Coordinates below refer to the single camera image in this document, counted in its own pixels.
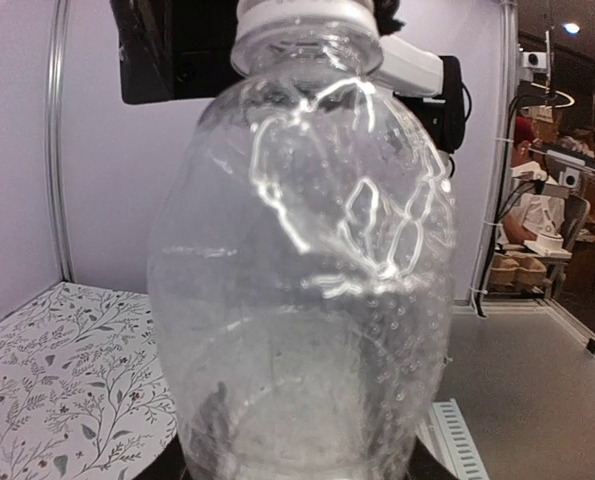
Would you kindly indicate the seated person white shirt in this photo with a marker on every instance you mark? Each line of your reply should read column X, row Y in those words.
column 530, row 214

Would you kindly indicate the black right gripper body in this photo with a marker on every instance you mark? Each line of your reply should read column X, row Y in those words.
column 175, row 50

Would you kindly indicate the floral patterned table mat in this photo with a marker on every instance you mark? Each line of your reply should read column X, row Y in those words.
column 82, row 393

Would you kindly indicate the white blue bottle cap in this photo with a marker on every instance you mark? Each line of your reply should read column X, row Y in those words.
column 252, row 15

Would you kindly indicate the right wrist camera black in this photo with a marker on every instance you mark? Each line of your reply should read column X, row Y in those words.
column 429, row 85

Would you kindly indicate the background desk with clutter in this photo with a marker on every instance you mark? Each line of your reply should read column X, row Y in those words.
column 540, row 263

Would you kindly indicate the clear bottle white cap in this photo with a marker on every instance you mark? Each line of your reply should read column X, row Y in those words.
column 299, row 271

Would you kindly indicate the red cap background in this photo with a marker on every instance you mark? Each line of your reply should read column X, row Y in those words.
column 523, row 131

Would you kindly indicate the right aluminium corner post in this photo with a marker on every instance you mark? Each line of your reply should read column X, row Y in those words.
column 53, row 138

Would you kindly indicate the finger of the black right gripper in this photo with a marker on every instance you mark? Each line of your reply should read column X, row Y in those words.
column 385, row 14

